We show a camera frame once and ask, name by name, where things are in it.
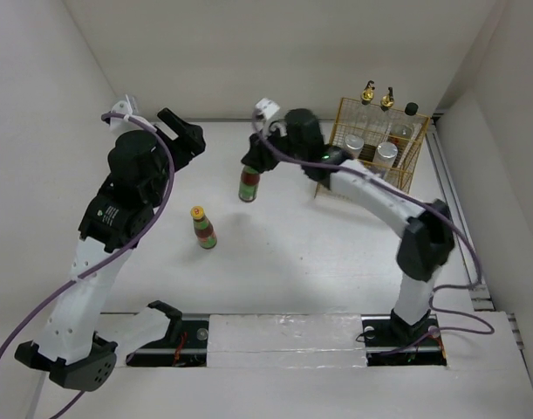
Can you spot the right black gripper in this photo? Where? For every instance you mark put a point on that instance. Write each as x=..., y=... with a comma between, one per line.
x=259, y=155

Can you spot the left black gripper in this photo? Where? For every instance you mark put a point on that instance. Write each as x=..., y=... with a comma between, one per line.
x=189, y=136

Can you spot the yellow-capped sauce bottle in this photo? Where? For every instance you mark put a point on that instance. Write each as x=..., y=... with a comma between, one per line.
x=203, y=228
x=248, y=185

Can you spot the white blue shaker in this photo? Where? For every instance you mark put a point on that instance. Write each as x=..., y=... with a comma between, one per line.
x=385, y=156
x=354, y=145

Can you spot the clear square glass bottle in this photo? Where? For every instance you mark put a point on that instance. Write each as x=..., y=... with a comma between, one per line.
x=361, y=118

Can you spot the gold-capped dark liquid bottle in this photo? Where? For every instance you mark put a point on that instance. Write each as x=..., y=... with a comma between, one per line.
x=380, y=117

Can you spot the black-capped soy sauce bottle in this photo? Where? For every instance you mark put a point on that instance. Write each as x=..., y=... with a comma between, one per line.
x=402, y=132

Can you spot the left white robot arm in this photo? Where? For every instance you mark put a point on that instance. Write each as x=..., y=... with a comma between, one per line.
x=70, y=349

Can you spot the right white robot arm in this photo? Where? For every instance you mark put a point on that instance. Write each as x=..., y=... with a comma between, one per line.
x=426, y=239

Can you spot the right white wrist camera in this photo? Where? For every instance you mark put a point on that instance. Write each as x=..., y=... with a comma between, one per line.
x=266, y=109

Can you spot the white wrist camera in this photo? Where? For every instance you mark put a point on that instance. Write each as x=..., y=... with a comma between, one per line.
x=266, y=109
x=126, y=105

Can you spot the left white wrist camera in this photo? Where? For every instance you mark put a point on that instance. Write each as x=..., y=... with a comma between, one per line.
x=126, y=105

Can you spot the gold wire basket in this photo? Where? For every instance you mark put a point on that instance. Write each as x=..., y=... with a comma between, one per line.
x=400, y=175

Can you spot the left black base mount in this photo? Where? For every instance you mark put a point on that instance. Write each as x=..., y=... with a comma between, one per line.
x=188, y=347

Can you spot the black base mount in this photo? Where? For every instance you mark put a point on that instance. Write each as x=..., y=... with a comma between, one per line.
x=384, y=348
x=188, y=347

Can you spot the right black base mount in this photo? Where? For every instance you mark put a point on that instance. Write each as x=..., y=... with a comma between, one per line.
x=384, y=348

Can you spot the aluminium side rail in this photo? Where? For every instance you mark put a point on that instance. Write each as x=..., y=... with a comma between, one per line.
x=480, y=297

